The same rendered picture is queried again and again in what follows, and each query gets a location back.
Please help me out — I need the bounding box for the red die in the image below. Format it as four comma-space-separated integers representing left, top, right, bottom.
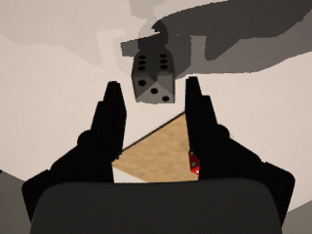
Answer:
188, 151, 200, 175

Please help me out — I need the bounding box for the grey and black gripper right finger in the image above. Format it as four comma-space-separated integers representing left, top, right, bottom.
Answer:
184, 76, 295, 226

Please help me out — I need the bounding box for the tan mat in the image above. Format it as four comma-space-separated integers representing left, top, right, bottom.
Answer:
112, 110, 198, 182

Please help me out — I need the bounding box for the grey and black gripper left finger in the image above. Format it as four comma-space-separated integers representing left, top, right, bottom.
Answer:
21, 81, 127, 223

